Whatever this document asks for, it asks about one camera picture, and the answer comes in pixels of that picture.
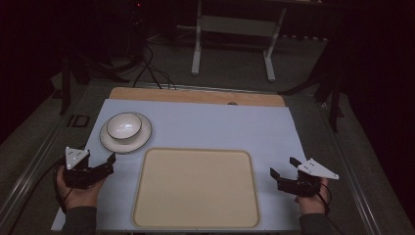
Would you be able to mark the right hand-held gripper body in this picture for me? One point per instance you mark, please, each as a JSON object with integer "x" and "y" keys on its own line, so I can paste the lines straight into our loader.
{"x": 305, "y": 182}

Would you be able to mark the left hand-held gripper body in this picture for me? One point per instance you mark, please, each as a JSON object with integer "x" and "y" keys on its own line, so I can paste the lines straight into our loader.
{"x": 78, "y": 173}

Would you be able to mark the person's right hand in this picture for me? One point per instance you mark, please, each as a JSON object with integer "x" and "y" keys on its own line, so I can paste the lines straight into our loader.
{"x": 313, "y": 204}

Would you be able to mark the person's left hand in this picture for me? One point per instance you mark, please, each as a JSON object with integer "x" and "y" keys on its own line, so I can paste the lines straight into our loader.
{"x": 80, "y": 196}

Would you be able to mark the white plate with dark rim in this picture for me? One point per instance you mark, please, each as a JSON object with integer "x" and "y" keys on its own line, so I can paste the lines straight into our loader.
{"x": 130, "y": 145}

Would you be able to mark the white bowl with dark rim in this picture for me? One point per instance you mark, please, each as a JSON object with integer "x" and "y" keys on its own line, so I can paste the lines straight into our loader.
{"x": 124, "y": 126}

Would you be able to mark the white table mat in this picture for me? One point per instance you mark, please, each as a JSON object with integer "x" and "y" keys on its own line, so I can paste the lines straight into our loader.
{"x": 212, "y": 127}

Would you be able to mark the beige tray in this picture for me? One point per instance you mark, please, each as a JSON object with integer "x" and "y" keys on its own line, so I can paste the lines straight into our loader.
{"x": 195, "y": 189}

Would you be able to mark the black metal stand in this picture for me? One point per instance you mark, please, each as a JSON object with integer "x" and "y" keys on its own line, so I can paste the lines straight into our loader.
{"x": 67, "y": 81}
{"x": 329, "y": 84}

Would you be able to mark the metal floor rail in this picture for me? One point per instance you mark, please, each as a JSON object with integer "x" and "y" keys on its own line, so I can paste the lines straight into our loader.
{"x": 29, "y": 173}
{"x": 352, "y": 176}

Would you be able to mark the black square floor bracket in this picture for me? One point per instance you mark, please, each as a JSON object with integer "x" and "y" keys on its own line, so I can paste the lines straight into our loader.
{"x": 78, "y": 120}

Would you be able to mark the white metal desk frame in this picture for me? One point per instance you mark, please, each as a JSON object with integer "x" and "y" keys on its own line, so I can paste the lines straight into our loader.
{"x": 235, "y": 26}

